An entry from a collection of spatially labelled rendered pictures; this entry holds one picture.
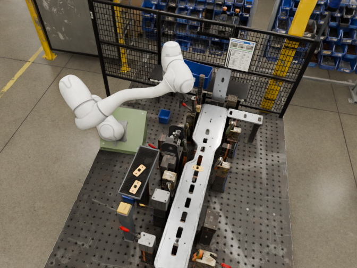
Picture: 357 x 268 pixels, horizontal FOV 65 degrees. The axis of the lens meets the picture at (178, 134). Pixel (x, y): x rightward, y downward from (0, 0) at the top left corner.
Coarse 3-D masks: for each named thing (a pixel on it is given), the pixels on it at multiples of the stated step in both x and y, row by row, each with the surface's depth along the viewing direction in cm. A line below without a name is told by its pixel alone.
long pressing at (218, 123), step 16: (208, 112) 234; (224, 112) 235; (208, 128) 223; (208, 144) 213; (192, 160) 202; (208, 160) 203; (192, 176) 194; (208, 176) 195; (176, 192) 185; (176, 208) 178; (192, 208) 179; (176, 224) 172; (192, 224) 172; (160, 240) 165; (192, 240) 166; (160, 256) 159; (176, 256) 160
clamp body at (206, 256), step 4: (204, 252) 156; (208, 252) 156; (204, 256) 155; (208, 256) 155; (212, 256) 158; (216, 256) 155; (196, 260) 154; (200, 260) 153; (204, 260) 153; (208, 260) 154; (212, 260) 154; (196, 264) 157; (200, 264) 155; (204, 264) 153; (208, 264) 152; (212, 264) 152
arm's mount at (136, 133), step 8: (120, 112) 236; (128, 112) 235; (136, 112) 235; (144, 112) 235; (120, 120) 236; (128, 120) 236; (136, 120) 235; (144, 120) 235; (128, 128) 236; (136, 128) 235; (144, 128) 239; (128, 136) 236; (136, 136) 236; (144, 136) 245; (104, 144) 238; (112, 144) 237; (120, 144) 237; (128, 144) 236; (136, 144) 236; (120, 152) 240; (128, 152) 239; (136, 152) 237
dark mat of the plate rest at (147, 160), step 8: (144, 152) 185; (152, 152) 186; (136, 160) 181; (144, 160) 181; (152, 160) 182; (136, 168) 177; (128, 176) 173; (136, 176) 174; (144, 176) 174; (128, 184) 170; (144, 184) 170; (128, 192) 166; (136, 192) 166
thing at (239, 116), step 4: (228, 112) 235; (232, 112) 236; (236, 112) 236; (240, 112) 236; (244, 112) 236; (228, 116) 232; (232, 116) 232; (236, 116) 233; (240, 116) 233; (248, 116) 233; (252, 116) 234; (256, 116) 234; (260, 116) 234; (240, 120) 232; (244, 120) 230; (248, 120) 231; (252, 120) 231; (256, 120) 231
